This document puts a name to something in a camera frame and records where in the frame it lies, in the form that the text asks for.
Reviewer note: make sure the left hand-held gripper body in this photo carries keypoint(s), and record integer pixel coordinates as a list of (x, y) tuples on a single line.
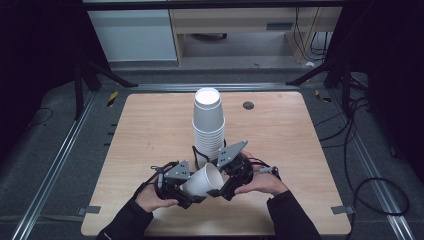
[(173, 181)]

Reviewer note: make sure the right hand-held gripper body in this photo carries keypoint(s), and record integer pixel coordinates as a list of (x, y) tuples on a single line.
[(235, 166)]

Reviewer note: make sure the single white paper cup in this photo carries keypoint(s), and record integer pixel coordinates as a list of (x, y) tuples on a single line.
[(201, 181)]

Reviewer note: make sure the stack of white paper cups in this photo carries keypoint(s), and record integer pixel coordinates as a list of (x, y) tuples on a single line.
[(209, 116)]

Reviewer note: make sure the person's left hand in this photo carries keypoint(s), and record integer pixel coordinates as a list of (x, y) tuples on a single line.
[(153, 200)]

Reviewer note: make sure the person's right hand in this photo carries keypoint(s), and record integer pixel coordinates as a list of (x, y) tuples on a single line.
[(263, 183)]

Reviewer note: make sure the black round table grommet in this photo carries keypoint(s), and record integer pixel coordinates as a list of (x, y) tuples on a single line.
[(248, 105)]

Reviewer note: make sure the grey tape piece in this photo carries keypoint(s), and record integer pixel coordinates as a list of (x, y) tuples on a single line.
[(89, 210), (342, 209)]

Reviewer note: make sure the yellow black tape strip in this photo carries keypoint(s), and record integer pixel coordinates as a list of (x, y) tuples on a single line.
[(322, 97), (112, 99)]

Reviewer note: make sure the small white floor object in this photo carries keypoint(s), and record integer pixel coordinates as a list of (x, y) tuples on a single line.
[(310, 63)]

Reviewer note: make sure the black metal stand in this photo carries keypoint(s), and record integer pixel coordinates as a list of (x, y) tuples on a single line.
[(346, 86), (79, 93)]

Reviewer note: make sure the light wooden desk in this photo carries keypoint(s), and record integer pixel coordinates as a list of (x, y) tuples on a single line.
[(233, 20)]

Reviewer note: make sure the white cabinet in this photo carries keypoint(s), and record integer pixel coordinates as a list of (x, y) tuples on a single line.
[(133, 35)]

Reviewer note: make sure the black curtain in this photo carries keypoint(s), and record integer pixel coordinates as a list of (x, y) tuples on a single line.
[(33, 66), (393, 66)]

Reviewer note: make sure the metal floor rail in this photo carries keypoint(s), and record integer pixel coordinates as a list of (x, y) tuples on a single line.
[(166, 87), (53, 166), (373, 173)]

